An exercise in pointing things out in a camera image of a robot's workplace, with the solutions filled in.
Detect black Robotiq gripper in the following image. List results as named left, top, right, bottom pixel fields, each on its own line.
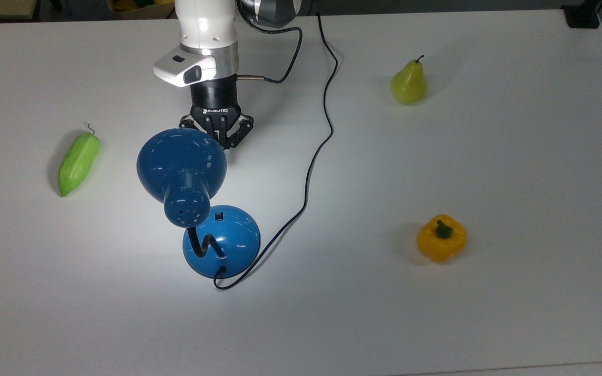
left=179, top=76, right=254, bottom=149

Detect blue gooseneck desk lamp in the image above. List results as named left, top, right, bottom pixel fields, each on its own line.
left=136, top=129, right=261, bottom=279

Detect green cucumber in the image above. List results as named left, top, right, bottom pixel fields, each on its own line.
left=58, top=124, right=101, bottom=197

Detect green pear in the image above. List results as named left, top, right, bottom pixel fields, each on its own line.
left=390, top=55, right=428, bottom=105

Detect yellow bell pepper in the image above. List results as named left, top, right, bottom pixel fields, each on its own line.
left=416, top=214, right=467, bottom=263

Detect black table clamp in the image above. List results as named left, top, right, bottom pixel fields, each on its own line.
left=562, top=0, right=602, bottom=29

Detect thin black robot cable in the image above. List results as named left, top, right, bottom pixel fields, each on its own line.
left=236, top=21, right=303, bottom=84

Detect black lamp power cable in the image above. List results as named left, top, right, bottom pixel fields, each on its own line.
left=214, top=11, right=339, bottom=290

